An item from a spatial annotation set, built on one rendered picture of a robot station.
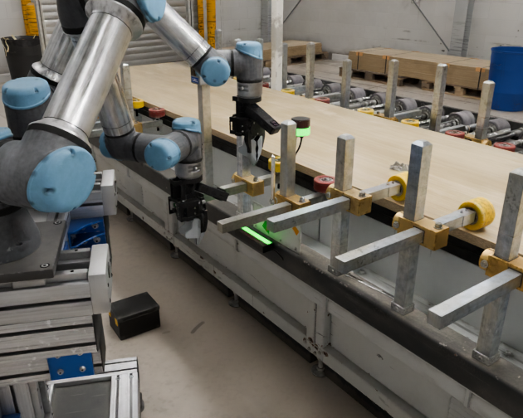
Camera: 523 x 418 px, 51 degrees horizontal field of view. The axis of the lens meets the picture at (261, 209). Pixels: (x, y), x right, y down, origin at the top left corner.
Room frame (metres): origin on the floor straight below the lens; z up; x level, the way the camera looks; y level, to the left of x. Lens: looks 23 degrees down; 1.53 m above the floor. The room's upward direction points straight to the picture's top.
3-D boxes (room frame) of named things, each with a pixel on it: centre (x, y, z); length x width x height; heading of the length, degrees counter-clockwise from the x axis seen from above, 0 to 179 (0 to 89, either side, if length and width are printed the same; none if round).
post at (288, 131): (1.65, -0.08, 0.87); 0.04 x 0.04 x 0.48; 36
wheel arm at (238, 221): (1.58, -0.05, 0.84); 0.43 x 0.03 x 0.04; 126
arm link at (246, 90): (1.62, 0.04, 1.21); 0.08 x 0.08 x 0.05
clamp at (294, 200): (1.63, -0.10, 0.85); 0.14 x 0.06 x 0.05; 36
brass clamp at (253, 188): (1.83, 0.05, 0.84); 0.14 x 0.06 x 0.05; 36
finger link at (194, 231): (1.38, 0.19, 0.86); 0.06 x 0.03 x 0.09; 126
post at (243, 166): (1.85, 0.06, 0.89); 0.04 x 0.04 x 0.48; 36
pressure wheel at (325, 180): (1.69, -0.21, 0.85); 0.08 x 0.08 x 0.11
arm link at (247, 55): (1.62, 0.04, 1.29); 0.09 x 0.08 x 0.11; 96
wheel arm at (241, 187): (1.78, 0.10, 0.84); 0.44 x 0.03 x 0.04; 126
